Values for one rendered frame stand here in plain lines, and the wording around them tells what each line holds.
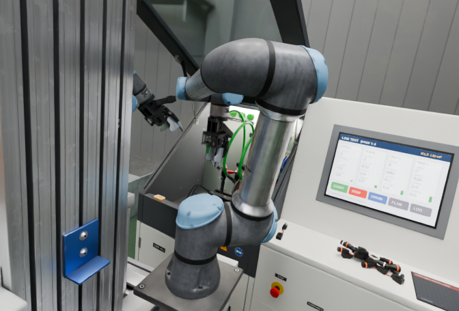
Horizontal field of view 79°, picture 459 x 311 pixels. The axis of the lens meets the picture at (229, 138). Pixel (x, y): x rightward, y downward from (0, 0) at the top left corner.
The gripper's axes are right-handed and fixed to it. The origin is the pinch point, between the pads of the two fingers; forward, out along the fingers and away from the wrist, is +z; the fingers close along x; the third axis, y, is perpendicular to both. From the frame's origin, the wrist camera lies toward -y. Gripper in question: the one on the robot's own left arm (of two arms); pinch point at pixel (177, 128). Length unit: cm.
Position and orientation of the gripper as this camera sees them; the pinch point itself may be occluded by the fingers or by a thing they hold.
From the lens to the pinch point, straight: 129.4
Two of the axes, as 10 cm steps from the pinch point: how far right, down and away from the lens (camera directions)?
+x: 7.5, 0.1, -6.7
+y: -4.5, 7.4, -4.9
